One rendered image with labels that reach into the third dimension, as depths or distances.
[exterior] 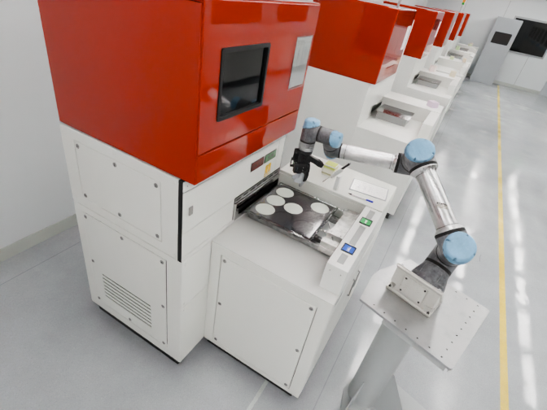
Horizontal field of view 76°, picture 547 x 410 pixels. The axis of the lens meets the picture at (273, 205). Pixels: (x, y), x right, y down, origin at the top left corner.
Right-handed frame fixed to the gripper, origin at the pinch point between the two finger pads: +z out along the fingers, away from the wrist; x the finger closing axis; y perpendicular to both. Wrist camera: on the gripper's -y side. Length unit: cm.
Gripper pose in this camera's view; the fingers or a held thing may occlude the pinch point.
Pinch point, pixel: (301, 184)
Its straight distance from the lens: 182.4
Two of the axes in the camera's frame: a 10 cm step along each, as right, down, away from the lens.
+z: -1.6, 8.2, 5.5
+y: -9.5, 0.1, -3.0
